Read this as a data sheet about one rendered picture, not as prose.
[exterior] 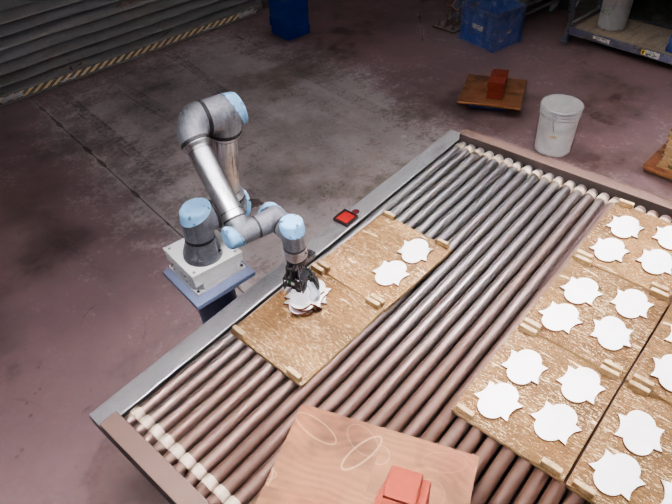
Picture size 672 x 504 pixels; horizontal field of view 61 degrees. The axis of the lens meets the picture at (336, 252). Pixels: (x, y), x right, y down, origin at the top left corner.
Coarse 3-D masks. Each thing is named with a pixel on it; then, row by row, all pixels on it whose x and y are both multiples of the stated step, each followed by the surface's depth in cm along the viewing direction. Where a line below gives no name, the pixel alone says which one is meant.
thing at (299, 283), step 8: (288, 264) 183; (296, 264) 183; (288, 272) 186; (296, 272) 186; (304, 272) 188; (288, 280) 187; (296, 280) 185; (304, 280) 187; (296, 288) 188; (304, 288) 189
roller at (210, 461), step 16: (512, 176) 258; (496, 192) 251; (480, 208) 244; (464, 224) 237; (288, 384) 182; (272, 400) 178; (256, 416) 174; (240, 432) 170; (224, 448) 167; (208, 464) 164; (192, 480) 161
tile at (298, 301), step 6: (306, 288) 202; (288, 294) 200; (294, 294) 200; (300, 294) 200; (306, 294) 200; (294, 300) 198; (300, 300) 198; (306, 300) 197; (294, 306) 196; (300, 306) 196; (306, 306) 195
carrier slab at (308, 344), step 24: (336, 288) 209; (264, 312) 202; (288, 312) 202; (336, 312) 200; (360, 312) 200; (264, 336) 194; (288, 336) 194; (312, 336) 193; (336, 336) 193; (288, 360) 187; (312, 360) 186
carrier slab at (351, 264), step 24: (384, 216) 238; (360, 240) 227; (384, 240) 227; (408, 240) 226; (432, 240) 225; (336, 264) 218; (360, 264) 217; (408, 264) 216; (432, 264) 215; (360, 288) 208; (384, 288) 208; (408, 288) 207
